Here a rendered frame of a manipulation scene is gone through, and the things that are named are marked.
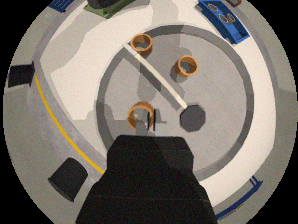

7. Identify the bronze bushing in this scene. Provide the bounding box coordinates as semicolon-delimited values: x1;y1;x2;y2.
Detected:
127;101;154;131
174;55;198;77
131;34;152;57

